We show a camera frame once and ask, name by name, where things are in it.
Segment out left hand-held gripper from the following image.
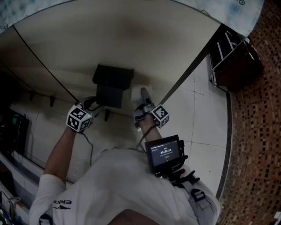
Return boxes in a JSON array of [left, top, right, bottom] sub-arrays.
[[65, 102, 105, 134]]

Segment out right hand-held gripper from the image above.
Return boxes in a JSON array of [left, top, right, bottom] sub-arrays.
[[133, 87, 170, 130]]

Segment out person's right forearm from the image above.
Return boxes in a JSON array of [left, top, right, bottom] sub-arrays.
[[138, 114, 163, 143]]

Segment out person's left forearm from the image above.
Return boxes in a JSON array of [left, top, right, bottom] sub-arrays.
[[43, 128, 77, 184]]

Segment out beige partition panel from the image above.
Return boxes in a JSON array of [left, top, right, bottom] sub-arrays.
[[0, 62, 36, 99], [13, 0, 222, 123], [0, 25, 80, 107]]

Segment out black chest monitor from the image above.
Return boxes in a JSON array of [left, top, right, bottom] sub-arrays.
[[144, 134, 185, 174]]

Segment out person's white shirt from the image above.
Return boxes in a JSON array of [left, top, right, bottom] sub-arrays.
[[28, 148, 221, 225]]

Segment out black floor crate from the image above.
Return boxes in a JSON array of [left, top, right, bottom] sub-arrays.
[[0, 107, 29, 156]]

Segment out white metal shelving rack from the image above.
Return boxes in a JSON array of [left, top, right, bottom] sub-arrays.
[[0, 151, 73, 225]]

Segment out blue checked cartoon cloth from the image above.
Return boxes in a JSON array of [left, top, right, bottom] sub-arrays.
[[0, 0, 265, 37]]

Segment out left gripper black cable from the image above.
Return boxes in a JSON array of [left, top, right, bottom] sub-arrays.
[[82, 131, 94, 167]]

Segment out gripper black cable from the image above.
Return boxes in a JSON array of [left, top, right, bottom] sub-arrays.
[[82, 131, 94, 167], [137, 124, 160, 152]]

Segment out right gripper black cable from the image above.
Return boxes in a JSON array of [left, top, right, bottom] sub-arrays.
[[137, 124, 160, 152]]

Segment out black wall-mounted paper holder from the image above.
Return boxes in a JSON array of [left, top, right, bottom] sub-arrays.
[[92, 63, 135, 109]]

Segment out black monitor mount rig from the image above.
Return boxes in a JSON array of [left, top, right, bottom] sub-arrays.
[[155, 140, 200, 187]]

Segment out gray harness strap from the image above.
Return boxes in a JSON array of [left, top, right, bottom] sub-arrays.
[[184, 182, 217, 225], [39, 214, 54, 225]]

